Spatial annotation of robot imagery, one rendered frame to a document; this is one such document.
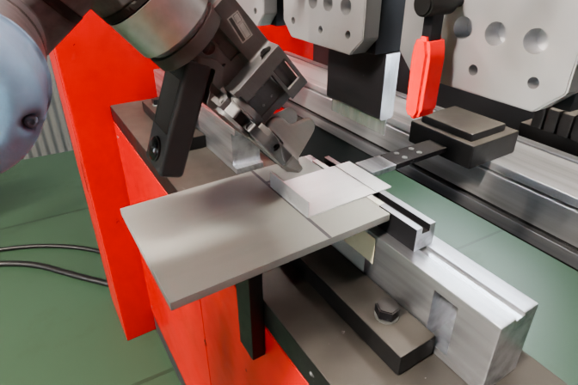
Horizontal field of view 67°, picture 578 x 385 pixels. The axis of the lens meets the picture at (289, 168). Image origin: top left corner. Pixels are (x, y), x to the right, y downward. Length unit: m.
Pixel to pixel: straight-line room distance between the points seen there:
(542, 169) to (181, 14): 0.55
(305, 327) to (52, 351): 1.40
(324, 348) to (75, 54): 0.98
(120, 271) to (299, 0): 1.21
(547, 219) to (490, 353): 0.27
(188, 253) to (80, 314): 1.50
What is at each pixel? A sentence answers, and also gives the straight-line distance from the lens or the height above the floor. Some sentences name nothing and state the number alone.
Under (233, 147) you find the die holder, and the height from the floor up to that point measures 0.93.
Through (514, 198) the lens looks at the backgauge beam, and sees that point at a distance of 0.72.
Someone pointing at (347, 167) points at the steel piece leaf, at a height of 1.00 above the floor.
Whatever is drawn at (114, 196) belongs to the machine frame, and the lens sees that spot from 1.42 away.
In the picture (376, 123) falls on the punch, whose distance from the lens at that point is 0.52.
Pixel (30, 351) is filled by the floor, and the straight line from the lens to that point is 1.89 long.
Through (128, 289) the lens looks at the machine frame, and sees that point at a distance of 1.63.
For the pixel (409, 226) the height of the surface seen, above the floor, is 1.00.
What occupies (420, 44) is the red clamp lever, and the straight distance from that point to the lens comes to 0.35.
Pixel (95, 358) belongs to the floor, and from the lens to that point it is 1.77.
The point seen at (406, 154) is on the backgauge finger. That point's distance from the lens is 0.66.
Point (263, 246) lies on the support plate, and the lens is 0.46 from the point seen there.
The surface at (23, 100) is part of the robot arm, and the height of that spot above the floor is 1.22.
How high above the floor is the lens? 1.28
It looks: 28 degrees down
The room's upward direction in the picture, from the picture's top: straight up
